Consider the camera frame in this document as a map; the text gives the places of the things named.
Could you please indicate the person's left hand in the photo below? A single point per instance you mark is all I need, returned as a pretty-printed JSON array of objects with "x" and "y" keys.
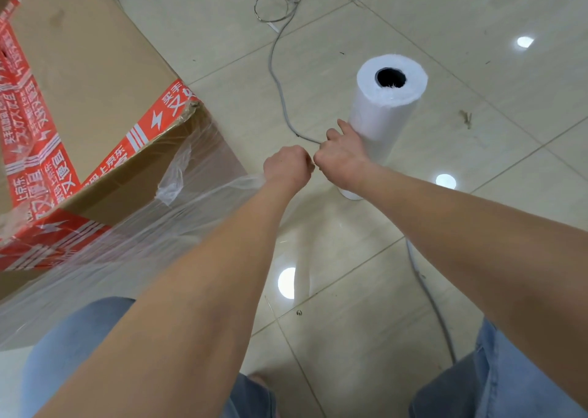
[{"x": 287, "y": 165}]

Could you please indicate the person's right hand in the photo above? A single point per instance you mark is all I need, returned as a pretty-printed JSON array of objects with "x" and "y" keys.
[{"x": 342, "y": 160}]

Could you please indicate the person's right fingers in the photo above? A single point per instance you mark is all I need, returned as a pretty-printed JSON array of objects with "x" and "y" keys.
[{"x": 347, "y": 130}]

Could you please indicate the person's left fingers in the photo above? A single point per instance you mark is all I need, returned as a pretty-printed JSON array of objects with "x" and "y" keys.
[{"x": 307, "y": 163}]

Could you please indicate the clear plastic stretch film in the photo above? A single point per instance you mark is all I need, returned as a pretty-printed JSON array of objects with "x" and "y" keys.
[{"x": 174, "y": 215}]

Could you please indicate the person's left forearm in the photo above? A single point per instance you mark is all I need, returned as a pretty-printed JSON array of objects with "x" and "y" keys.
[{"x": 193, "y": 303}]

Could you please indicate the person's right forearm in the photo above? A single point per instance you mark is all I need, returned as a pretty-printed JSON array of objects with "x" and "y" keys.
[{"x": 482, "y": 247}]

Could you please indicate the white stretch film roll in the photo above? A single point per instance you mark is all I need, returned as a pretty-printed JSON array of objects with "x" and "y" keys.
[{"x": 386, "y": 110}]

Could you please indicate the small brown debris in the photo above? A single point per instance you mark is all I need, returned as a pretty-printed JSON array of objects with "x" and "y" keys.
[{"x": 466, "y": 117}]

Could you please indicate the cardboard box with red tape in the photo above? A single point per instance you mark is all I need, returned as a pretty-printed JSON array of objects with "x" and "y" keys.
[{"x": 92, "y": 87}]

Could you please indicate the person's right leg in jeans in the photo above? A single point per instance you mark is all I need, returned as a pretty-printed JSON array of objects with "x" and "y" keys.
[{"x": 500, "y": 381}]

